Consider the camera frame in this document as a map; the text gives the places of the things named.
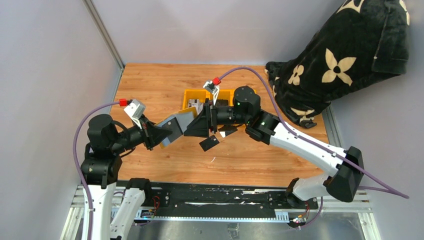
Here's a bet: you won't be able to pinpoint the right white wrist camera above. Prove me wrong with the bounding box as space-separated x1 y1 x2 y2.
203 78 221 105

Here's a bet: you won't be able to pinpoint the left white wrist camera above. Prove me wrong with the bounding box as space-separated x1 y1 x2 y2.
124 99 146 129

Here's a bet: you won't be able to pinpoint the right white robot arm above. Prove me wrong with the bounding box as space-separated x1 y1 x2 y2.
183 86 364 209

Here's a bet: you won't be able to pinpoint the left yellow plastic bin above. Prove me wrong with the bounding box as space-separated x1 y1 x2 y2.
182 89 210 114

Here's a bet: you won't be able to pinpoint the black cards in middle bin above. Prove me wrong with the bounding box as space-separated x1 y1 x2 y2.
215 99 230 107

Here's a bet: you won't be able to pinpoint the middle yellow plastic bin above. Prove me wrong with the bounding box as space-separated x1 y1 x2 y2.
217 89 234 106

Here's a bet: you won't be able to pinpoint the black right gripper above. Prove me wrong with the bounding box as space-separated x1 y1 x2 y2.
184 98 250 139

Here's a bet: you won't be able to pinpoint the black credit card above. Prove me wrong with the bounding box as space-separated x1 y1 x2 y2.
199 135 220 152

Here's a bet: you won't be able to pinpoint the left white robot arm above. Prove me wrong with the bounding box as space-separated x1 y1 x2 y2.
80 114 172 240

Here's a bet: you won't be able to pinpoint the black floral plush blanket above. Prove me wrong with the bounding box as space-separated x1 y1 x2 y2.
264 0 410 129

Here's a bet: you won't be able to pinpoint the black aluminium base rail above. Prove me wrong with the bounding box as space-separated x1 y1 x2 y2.
67 178 374 229

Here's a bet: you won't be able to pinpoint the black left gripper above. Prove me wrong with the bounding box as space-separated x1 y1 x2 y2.
111 112 173 153

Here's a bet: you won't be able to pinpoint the purple cable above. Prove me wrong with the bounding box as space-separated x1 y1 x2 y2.
212 66 410 200
72 97 128 240

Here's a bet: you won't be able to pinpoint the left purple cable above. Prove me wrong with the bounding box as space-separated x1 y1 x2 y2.
72 97 128 240

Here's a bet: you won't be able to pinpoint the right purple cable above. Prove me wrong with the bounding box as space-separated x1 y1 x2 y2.
212 66 410 200

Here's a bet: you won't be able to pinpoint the white cards in left bin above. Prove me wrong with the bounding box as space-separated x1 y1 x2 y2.
187 99 204 114

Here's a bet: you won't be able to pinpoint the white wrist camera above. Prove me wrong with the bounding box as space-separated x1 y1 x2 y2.
124 99 146 129
203 78 221 105

